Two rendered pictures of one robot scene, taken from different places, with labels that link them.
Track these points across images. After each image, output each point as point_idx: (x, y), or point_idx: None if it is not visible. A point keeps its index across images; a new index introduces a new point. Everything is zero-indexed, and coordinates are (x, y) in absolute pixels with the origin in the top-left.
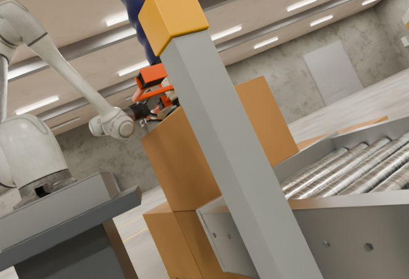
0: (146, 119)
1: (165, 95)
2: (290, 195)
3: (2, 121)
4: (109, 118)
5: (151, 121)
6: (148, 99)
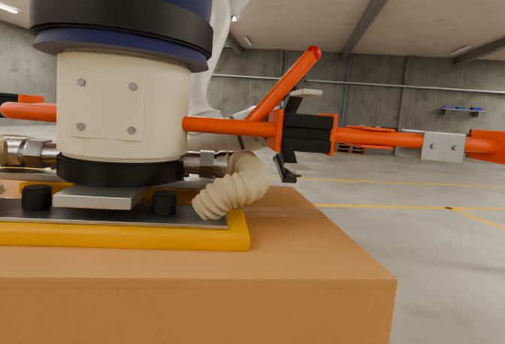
0: (278, 152)
1: (271, 114)
2: None
3: None
4: None
5: (276, 164)
6: (285, 104)
